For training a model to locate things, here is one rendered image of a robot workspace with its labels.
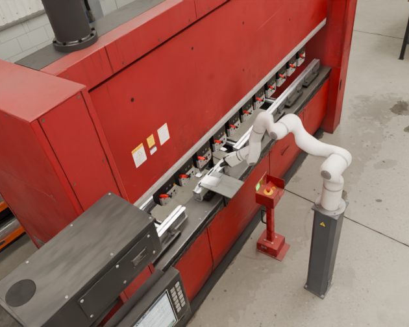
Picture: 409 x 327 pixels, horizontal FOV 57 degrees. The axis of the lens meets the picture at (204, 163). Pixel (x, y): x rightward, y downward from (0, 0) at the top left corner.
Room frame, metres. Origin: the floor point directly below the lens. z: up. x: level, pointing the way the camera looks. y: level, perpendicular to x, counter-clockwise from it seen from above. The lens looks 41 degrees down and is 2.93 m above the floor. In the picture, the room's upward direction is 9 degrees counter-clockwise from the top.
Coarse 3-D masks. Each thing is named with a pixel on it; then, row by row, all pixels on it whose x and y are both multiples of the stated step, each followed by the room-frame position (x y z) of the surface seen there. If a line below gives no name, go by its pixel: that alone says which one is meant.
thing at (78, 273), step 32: (96, 224) 0.90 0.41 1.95; (128, 224) 0.87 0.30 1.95; (32, 256) 0.80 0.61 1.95; (64, 256) 0.78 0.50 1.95; (96, 256) 0.76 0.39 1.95; (128, 256) 0.78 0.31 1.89; (0, 288) 0.70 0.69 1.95; (32, 288) 0.68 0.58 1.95; (64, 288) 0.66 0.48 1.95; (96, 288) 0.68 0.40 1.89; (32, 320) 0.57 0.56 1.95; (64, 320) 0.60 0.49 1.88
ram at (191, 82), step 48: (240, 0) 2.46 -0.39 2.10; (288, 0) 2.99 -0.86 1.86; (192, 48) 2.05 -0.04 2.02; (240, 48) 2.43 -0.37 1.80; (288, 48) 3.01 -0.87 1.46; (96, 96) 1.51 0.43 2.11; (144, 96) 1.72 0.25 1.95; (192, 96) 2.00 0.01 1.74; (240, 96) 2.40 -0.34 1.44; (144, 144) 1.65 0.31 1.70; (192, 144) 1.94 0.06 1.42; (144, 192) 1.58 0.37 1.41
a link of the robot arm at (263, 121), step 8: (264, 112) 2.00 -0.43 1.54; (256, 120) 2.00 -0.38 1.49; (264, 120) 1.94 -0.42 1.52; (272, 120) 1.91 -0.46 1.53; (256, 128) 1.99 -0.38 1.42; (264, 128) 1.98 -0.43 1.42; (272, 128) 1.83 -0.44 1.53; (280, 128) 1.81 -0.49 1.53; (272, 136) 1.81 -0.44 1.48; (280, 136) 1.79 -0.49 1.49
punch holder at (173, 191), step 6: (168, 180) 1.73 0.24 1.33; (174, 180) 1.76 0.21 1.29; (162, 186) 1.68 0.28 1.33; (168, 186) 1.72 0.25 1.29; (174, 186) 1.75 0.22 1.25; (156, 192) 1.67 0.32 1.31; (162, 192) 1.67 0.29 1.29; (168, 192) 1.71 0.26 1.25; (174, 192) 1.74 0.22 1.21; (156, 198) 1.69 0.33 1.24; (162, 198) 1.66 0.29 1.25; (168, 198) 1.70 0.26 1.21; (162, 204) 1.66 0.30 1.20
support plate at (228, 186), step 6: (216, 174) 2.07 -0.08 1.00; (222, 174) 2.06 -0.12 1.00; (222, 180) 1.99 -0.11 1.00; (228, 180) 1.98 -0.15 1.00; (234, 180) 1.97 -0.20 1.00; (240, 180) 1.96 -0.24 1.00; (204, 186) 1.96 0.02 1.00; (210, 186) 1.95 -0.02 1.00; (222, 186) 1.93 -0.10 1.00; (228, 186) 1.93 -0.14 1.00; (234, 186) 1.91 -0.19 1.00; (240, 186) 1.91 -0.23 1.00; (216, 192) 1.89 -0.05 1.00; (222, 192) 1.88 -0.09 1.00; (228, 192) 1.87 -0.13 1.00; (234, 192) 1.86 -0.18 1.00
